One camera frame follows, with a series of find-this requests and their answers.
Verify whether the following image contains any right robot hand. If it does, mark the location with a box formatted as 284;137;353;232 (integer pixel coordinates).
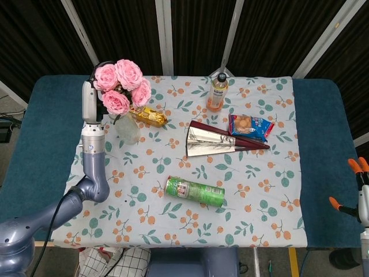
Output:
329;157;369;229

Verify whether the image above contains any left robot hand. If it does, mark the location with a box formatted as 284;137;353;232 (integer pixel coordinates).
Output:
81;60;116;125

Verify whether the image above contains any pink rose bouquet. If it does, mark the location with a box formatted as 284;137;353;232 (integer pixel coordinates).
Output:
93;59;153;125

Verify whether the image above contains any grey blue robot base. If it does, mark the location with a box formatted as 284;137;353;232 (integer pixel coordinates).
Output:
147;246;240;277

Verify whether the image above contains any clear glass vase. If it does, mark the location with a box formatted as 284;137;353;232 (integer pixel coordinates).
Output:
108;112;141;145

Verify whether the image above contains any blue table cover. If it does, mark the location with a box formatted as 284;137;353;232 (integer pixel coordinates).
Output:
0;74;366;250

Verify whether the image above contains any gold snack package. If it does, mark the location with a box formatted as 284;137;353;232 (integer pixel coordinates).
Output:
129;104;169;128

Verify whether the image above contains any orange drink bottle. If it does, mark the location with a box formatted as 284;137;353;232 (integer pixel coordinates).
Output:
206;72;229;112

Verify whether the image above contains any folding paper fan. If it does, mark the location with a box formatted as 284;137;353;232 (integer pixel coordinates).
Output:
185;120;271;158

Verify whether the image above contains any blue biscuit package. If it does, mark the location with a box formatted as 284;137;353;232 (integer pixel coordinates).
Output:
228;114;276;143

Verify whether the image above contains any green chips can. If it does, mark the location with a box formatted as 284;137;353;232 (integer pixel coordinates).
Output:
164;175;225;208

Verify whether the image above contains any floral tablecloth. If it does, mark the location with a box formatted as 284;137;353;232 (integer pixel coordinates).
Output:
50;74;307;248

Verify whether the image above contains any checkered white bag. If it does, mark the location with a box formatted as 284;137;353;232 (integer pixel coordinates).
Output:
75;245;152;277

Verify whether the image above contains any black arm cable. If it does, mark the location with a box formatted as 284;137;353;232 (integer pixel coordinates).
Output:
27;186;79;277

